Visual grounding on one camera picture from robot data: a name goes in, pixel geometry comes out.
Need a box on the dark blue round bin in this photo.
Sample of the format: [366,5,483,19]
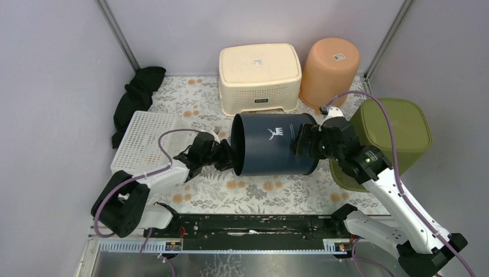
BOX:
[230,113,318,176]

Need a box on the white perforated basket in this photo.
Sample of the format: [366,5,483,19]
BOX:
[110,111,194,175]

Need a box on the orange bucket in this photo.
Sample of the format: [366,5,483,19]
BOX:
[299,38,360,110]

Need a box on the green mesh waste bin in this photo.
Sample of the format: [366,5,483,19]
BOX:
[350,98,432,175]

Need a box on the cream perforated basket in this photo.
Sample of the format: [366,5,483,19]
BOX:
[218,43,302,117]

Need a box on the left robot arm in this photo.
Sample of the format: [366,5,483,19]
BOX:
[91,132,237,238]

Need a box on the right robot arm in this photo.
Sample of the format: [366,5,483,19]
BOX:
[293,116,468,276]

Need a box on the floral patterned mat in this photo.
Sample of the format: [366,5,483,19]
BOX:
[148,77,387,215]

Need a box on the black cloth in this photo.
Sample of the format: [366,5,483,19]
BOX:
[111,66,166,149]

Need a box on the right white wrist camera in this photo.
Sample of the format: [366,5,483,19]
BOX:
[319,106,344,125]

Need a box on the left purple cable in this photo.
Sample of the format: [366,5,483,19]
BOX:
[92,128,203,277]

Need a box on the purple cable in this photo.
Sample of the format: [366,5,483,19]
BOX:
[320,90,476,277]
[92,128,203,277]

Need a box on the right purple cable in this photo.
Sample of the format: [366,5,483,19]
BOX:
[320,90,476,277]

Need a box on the aluminium frame rail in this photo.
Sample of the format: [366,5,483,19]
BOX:
[76,215,444,277]

